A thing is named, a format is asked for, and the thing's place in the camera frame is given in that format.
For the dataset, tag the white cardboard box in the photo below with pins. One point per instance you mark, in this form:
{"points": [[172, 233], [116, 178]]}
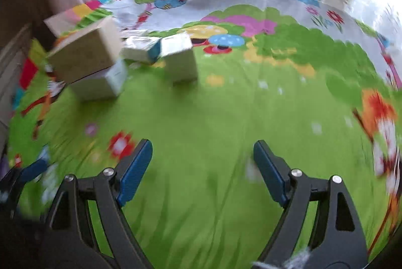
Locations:
{"points": [[61, 22]]}

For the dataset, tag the large beige cardboard box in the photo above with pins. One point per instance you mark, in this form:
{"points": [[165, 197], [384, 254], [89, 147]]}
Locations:
{"points": [[84, 57]]}

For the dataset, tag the silver box with teal end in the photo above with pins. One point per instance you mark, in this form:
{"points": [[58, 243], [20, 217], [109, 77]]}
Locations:
{"points": [[139, 49]]}

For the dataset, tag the tall white box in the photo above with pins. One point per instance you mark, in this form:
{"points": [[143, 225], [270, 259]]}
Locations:
{"points": [[179, 60]]}

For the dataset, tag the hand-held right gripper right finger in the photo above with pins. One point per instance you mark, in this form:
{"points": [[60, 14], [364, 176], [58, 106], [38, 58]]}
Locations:
{"points": [[270, 174]]}

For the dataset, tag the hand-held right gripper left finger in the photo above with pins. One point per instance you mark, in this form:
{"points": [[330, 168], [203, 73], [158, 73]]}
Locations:
{"points": [[135, 173]]}

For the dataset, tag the green printed blanket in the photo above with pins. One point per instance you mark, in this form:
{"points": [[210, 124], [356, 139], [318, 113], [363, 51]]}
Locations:
{"points": [[204, 131]]}

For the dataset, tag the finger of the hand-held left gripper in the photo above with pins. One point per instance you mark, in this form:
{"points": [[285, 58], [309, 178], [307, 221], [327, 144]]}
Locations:
{"points": [[33, 170]]}

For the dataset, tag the white box with teal print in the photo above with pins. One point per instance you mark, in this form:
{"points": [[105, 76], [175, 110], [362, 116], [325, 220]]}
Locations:
{"points": [[100, 83]]}

